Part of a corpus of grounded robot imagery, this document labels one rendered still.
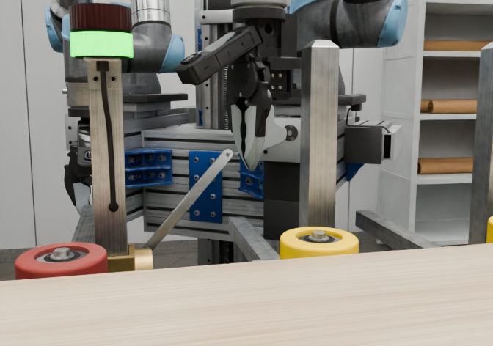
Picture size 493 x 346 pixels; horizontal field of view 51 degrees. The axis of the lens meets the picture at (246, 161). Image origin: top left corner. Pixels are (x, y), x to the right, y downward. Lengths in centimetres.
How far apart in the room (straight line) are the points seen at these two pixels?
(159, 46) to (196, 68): 37
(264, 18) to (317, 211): 26
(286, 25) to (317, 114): 15
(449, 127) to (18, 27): 278
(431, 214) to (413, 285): 333
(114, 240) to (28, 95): 271
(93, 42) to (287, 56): 29
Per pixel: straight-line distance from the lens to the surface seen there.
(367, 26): 114
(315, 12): 118
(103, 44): 52
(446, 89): 370
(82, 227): 77
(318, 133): 62
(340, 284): 43
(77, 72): 88
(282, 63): 68
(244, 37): 66
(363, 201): 354
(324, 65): 62
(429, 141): 367
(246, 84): 67
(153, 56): 99
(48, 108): 326
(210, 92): 136
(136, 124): 132
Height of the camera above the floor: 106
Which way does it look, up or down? 8 degrees down
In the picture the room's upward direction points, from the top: straight up
